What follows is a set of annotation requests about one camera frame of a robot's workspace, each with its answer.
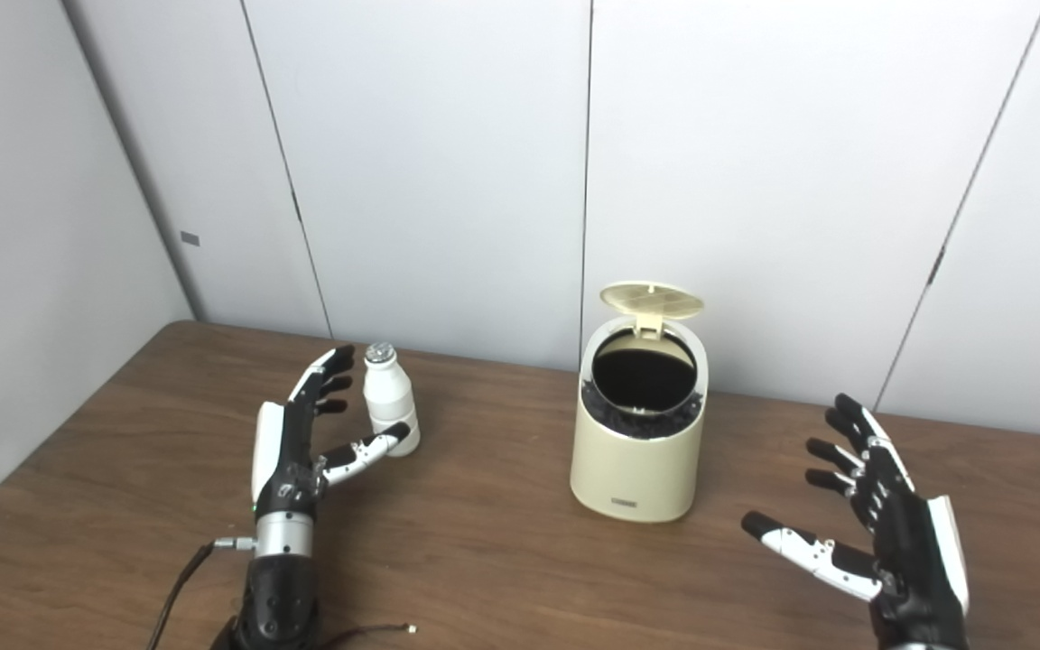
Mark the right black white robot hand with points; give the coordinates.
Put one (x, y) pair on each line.
(908, 551)

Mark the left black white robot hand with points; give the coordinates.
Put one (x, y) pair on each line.
(290, 469)

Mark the small white plastic bottle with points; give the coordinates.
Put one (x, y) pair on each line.
(389, 397)

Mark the cream round bin lid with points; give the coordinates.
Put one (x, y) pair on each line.
(651, 301)

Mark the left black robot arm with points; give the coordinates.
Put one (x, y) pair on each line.
(281, 587)

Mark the cream-colored bin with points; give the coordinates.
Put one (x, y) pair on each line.
(633, 474)

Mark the black bin liner bag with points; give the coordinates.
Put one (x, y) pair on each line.
(610, 421)

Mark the black wall panel clip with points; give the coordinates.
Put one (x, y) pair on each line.
(297, 206)
(936, 264)

